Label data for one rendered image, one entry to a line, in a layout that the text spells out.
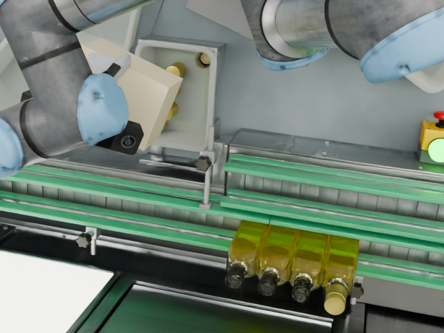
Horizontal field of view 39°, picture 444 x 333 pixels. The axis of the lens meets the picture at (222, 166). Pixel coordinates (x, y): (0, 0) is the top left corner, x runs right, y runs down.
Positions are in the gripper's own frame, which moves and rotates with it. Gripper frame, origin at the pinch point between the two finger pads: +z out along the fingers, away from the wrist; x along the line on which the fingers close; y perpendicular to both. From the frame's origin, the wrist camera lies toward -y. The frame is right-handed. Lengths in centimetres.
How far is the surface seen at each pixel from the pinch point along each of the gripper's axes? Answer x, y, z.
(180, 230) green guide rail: 28.0, -16.8, 17.9
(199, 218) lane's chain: 25.7, -19.1, 22.4
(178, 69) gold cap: 0.2, -1.2, 28.9
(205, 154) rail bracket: 8.2, -15.6, 13.5
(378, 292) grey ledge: 22, -59, 23
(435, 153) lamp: -9, -55, 25
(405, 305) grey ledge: 22, -65, 23
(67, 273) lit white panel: 43.0, -0.5, 7.2
